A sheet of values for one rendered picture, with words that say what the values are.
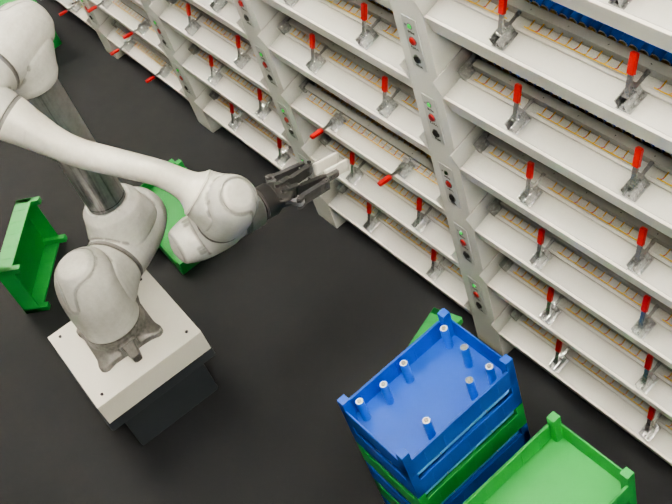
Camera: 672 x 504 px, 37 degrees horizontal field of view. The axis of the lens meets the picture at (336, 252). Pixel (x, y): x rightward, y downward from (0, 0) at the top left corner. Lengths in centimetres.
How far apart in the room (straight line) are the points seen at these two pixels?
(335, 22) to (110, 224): 75
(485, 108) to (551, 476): 72
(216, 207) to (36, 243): 151
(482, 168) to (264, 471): 99
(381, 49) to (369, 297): 92
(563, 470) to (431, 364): 34
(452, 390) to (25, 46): 113
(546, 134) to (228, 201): 60
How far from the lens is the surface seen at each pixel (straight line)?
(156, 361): 256
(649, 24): 144
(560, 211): 197
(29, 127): 215
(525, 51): 172
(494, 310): 247
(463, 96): 196
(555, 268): 213
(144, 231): 257
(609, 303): 207
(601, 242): 192
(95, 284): 246
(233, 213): 195
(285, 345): 280
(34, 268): 336
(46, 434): 295
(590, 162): 178
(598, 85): 163
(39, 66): 227
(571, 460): 209
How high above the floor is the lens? 215
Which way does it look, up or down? 46 degrees down
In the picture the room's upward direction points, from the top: 22 degrees counter-clockwise
